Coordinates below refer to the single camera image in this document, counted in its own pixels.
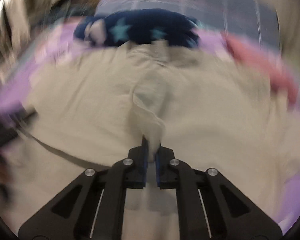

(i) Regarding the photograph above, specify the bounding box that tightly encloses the blue plaid quilt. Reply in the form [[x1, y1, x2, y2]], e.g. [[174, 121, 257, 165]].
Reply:
[[96, 0, 280, 50]]

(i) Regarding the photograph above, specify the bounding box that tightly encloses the beige grey cloth garment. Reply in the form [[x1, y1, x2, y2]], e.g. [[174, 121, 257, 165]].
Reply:
[[3, 42, 300, 232]]

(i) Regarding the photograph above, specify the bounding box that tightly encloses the pink folded garment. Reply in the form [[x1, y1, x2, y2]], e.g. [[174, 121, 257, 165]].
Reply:
[[222, 33, 299, 105]]

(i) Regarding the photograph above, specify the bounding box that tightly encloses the navy star pattern sock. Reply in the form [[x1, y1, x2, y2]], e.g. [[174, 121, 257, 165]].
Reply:
[[74, 9, 199, 48]]

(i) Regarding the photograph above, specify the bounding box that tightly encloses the purple floral bed sheet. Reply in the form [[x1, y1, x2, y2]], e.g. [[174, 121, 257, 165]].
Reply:
[[0, 19, 300, 230]]

